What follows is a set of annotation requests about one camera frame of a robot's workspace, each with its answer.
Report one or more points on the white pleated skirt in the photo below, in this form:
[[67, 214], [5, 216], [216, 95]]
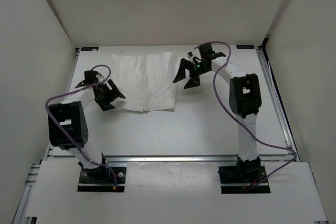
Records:
[[146, 80]]

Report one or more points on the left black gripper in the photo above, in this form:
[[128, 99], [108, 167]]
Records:
[[113, 94]]

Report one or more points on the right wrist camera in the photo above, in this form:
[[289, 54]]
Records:
[[193, 58]]

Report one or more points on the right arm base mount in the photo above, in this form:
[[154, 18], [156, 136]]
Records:
[[246, 177]]

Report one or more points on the aluminium frame rail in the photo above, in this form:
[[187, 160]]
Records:
[[216, 158]]

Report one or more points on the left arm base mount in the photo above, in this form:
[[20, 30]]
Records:
[[102, 180]]

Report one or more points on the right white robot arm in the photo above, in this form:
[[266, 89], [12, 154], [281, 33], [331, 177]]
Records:
[[244, 92]]

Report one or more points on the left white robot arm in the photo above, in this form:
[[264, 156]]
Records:
[[67, 124]]

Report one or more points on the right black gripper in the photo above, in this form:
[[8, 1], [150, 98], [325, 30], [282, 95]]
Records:
[[185, 64]]

